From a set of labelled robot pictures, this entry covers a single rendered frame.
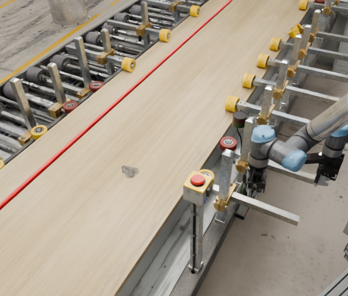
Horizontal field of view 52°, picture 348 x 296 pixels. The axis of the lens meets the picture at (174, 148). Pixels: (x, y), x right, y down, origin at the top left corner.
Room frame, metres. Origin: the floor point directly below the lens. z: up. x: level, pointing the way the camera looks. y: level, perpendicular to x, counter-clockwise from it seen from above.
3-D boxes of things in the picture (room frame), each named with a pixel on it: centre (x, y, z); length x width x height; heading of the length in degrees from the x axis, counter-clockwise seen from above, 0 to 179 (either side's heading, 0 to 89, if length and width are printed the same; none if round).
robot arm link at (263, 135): (0.92, -0.31, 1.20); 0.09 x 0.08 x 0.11; 43
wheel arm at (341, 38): (2.23, -1.09, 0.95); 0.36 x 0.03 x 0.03; 60
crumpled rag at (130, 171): (1.10, 0.20, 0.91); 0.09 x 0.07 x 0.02; 38
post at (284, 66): (1.61, -0.58, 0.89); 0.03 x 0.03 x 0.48; 60
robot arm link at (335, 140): (1.04, -0.64, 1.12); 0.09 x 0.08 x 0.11; 90
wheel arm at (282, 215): (0.95, -0.30, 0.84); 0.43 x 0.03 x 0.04; 60
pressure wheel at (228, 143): (1.26, -0.26, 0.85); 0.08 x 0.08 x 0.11
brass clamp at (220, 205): (0.98, -0.21, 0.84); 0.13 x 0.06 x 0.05; 150
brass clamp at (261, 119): (1.41, -0.46, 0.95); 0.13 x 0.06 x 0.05; 150
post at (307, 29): (2.04, -0.83, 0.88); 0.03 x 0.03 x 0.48; 60
